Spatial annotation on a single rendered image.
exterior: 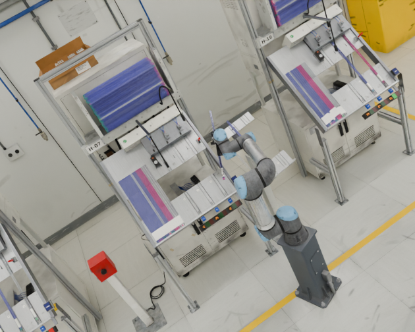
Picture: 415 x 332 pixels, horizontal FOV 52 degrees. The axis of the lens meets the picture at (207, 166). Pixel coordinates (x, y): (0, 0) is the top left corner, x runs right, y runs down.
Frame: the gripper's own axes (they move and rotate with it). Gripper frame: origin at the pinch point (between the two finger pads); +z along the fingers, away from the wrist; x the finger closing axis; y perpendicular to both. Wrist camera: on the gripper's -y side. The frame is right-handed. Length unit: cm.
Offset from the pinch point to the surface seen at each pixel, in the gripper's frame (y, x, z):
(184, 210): -41, 29, 4
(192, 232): -61, 27, 47
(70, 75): 65, 91, 7
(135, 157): 2, 57, 13
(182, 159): -5.1, 24.9, 11.5
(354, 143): -12, -123, 71
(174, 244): -66, 42, 45
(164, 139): 10.3, 34.7, 8.7
